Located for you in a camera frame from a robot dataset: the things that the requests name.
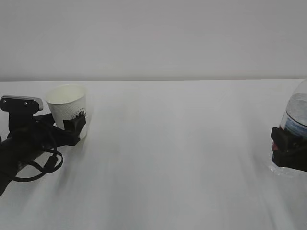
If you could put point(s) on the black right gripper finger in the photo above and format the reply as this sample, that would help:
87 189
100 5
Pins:
288 150

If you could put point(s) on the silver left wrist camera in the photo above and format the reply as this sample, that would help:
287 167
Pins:
21 104

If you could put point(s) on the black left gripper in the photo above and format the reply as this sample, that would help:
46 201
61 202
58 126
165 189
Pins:
30 136

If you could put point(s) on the clear plastic water bottle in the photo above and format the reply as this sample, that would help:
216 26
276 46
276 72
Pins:
294 121

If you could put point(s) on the white paper cup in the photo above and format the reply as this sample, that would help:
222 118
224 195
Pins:
66 102

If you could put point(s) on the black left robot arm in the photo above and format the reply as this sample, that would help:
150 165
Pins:
25 169

